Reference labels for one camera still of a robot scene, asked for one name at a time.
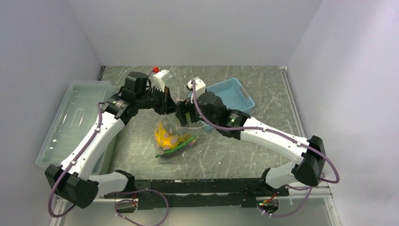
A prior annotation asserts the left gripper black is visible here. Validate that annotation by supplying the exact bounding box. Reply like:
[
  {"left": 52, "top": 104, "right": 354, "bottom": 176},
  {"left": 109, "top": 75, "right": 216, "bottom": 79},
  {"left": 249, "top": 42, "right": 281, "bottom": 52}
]
[{"left": 136, "top": 85, "right": 177, "bottom": 115}]

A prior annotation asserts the clear zip top bag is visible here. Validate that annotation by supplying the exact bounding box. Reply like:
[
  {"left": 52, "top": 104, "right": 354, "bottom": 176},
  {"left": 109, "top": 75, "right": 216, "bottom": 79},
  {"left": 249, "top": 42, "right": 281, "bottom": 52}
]
[{"left": 153, "top": 115, "right": 202, "bottom": 160}]

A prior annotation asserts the yellow banana bunch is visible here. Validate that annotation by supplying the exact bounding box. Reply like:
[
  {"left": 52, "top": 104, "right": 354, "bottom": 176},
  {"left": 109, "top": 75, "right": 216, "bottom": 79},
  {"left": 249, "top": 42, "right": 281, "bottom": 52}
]
[{"left": 154, "top": 121, "right": 179, "bottom": 150}]

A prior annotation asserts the green chili pepper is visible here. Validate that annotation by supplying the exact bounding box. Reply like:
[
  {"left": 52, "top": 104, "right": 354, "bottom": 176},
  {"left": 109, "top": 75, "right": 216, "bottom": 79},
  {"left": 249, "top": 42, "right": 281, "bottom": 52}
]
[{"left": 159, "top": 135, "right": 198, "bottom": 159}]

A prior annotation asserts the light blue plastic basket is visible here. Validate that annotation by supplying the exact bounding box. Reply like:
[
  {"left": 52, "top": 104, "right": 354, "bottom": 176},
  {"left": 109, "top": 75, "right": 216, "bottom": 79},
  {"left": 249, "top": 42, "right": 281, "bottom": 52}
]
[{"left": 189, "top": 78, "right": 255, "bottom": 137}]

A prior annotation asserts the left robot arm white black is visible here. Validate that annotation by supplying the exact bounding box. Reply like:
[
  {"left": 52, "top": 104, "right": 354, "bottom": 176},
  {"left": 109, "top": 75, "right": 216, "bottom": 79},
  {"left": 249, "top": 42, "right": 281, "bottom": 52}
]
[{"left": 45, "top": 70, "right": 176, "bottom": 209}]

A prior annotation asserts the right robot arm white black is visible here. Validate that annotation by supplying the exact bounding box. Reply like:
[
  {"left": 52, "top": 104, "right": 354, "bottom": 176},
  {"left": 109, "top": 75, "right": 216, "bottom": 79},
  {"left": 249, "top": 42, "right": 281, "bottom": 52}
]
[{"left": 176, "top": 92, "right": 325, "bottom": 195}]

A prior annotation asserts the clear plastic storage bin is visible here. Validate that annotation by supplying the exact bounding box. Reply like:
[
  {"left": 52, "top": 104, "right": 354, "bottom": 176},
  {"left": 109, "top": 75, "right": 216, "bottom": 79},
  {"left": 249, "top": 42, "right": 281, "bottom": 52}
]
[{"left": 36, "top": 81, "right": 117, "bottom": 170}]

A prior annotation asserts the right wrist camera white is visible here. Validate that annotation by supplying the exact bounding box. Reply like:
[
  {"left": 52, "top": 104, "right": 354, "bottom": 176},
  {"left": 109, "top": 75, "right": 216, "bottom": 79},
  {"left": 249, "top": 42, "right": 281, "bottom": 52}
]
[{"left": 187, "top": 77, "right": 207, "bottom": 97}]

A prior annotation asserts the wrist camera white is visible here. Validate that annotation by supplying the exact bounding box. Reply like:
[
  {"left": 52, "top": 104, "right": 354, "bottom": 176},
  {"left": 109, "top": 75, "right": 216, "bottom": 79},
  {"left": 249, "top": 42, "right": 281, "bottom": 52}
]
[
  {"left": 151, "top": 66, "right": 170, "bottom": 92},
  {"left": 187, "top": 77, "right": 207, "bottom": 97}
]

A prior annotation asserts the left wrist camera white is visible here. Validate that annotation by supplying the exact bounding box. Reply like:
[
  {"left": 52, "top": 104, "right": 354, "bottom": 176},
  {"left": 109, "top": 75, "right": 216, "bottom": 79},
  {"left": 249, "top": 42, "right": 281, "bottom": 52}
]
[{"left": 151, "top": 66, "right": 170, "bottom": 92}]

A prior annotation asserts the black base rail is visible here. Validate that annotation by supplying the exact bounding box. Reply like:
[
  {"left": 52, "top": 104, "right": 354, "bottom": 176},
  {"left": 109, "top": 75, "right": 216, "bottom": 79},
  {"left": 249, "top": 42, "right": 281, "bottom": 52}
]
[{"left": 104, "top": 178, "right": 290, "bottom": 210}]

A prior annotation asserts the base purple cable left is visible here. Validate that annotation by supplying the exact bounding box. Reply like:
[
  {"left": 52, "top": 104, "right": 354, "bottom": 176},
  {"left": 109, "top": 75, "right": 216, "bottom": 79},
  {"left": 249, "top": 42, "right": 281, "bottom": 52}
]
[{"left": 114, "top": 189, "right": 170, "bottom": 226}]

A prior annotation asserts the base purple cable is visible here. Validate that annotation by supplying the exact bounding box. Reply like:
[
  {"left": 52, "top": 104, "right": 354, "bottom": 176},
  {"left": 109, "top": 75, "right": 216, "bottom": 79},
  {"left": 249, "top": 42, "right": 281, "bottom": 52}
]
[
  {"left": 114, "top": 189, "right": 170, "bottom": 226},
  {"left": 257, "top": 184, "right": 314, "bottom": 218}
]

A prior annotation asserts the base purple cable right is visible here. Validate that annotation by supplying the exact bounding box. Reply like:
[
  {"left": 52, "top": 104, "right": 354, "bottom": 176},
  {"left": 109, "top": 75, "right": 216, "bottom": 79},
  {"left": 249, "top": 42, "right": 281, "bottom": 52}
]
[{"left": 257, "top": 184, "right": 314, "bottom": 218}]

